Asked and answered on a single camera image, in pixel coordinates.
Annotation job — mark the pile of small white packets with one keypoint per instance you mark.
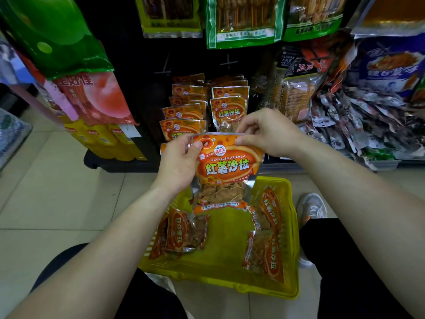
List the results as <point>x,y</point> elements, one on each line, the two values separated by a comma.
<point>358,126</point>

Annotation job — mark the white printed sack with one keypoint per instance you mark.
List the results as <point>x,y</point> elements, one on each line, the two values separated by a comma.
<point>11,132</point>

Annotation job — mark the cartoon print packet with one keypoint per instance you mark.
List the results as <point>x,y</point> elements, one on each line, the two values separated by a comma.
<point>13,66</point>

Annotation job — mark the metal peg hook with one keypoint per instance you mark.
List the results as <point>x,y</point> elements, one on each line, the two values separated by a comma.
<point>162,72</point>
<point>229,64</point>

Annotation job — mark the green-bordered skewer packet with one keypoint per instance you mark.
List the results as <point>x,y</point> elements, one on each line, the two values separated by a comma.
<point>245,26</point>

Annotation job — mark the white price card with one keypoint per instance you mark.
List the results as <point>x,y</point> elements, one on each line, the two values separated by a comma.
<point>129,131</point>

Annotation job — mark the person's left forearm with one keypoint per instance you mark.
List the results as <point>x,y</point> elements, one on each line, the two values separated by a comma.
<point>93,259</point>

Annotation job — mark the blue printed snack bag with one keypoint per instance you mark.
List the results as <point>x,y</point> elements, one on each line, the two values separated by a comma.
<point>388,69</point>

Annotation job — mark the black base plinth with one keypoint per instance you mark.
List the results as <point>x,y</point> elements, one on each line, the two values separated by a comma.
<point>116,164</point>

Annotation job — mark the green stick snack packet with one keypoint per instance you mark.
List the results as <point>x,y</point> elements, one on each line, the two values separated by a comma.
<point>312,19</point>

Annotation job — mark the person's white left shoe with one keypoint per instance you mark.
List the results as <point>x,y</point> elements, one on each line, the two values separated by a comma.
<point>159,280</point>

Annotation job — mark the pink peach print bag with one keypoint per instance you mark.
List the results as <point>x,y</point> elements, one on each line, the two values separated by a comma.
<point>99,99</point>

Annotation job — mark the person's white right shoe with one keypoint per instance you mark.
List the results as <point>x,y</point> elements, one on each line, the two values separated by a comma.
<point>312,207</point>

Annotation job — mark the person's left hand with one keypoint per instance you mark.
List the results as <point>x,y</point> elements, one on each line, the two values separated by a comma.
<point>177,166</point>

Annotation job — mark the brown clear flat packet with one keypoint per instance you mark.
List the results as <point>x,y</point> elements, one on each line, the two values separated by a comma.
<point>391,16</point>

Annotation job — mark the person's black trousers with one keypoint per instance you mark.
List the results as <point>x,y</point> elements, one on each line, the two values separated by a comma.
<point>342,269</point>

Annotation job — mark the person's white shoe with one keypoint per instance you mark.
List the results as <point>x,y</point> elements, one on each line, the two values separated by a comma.
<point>312,207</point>
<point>159,280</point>

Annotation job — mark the yellow plastic shopping basket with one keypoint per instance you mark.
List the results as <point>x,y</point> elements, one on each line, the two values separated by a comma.
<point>225,249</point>

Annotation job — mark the person's right forearm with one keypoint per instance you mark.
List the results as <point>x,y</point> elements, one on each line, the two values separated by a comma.
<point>365,212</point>

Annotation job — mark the yellow-edged dark stick packet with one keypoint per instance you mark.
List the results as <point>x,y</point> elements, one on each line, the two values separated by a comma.
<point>169,16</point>

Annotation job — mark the green apple print bag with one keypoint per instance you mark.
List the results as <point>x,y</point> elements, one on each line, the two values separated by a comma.
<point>56,36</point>

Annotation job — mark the strip of orange-beige packets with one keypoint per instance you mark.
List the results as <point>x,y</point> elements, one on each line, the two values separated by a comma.
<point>295,99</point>

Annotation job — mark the translucent plastic tray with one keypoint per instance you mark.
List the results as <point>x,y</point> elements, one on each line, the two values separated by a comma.
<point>385,165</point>

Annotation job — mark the hanging yellow red-label packets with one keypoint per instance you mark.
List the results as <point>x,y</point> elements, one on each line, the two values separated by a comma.
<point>103,142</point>

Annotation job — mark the person's right hand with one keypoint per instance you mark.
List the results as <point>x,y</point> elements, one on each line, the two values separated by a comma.
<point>272,132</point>

